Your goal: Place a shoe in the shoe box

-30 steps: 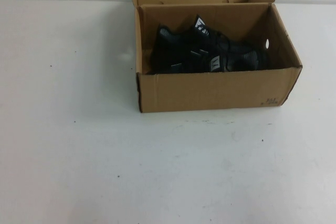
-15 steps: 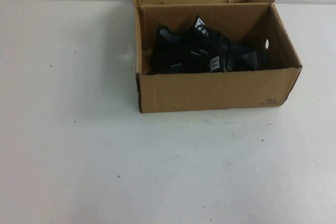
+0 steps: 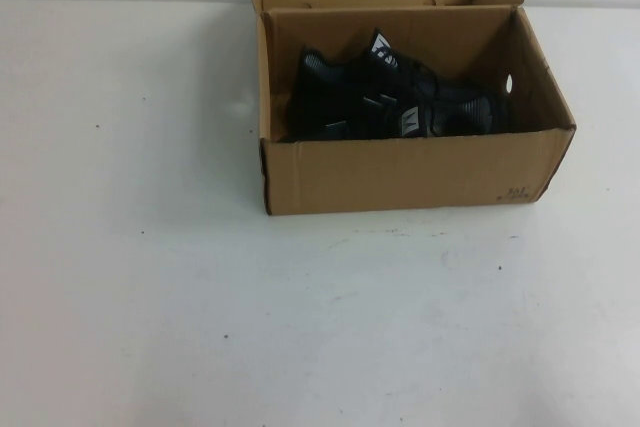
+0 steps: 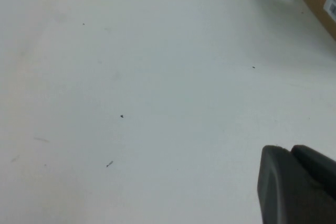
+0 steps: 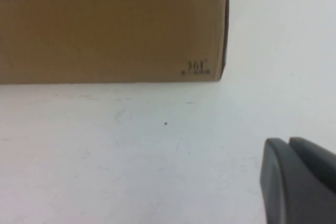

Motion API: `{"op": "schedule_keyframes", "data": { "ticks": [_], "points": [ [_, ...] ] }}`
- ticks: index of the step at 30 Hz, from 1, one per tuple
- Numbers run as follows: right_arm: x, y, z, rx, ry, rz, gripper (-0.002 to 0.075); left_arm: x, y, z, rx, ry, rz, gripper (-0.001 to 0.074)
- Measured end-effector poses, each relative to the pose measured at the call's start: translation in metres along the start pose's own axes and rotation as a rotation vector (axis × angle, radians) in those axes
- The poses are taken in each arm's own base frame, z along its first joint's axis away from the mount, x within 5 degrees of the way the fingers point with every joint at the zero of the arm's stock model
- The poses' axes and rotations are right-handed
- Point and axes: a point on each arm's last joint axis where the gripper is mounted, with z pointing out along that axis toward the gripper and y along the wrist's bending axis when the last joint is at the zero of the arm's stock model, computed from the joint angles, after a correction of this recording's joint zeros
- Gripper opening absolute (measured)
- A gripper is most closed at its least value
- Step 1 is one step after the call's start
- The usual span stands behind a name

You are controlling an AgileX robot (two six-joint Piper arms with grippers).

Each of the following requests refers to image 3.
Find brown cardboard shoe box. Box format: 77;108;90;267
246;0;579;219

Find black sneaker white tongue logo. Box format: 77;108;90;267
291;29;514;137

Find black knit sneaker grey stripes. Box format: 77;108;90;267
279;96;504;144

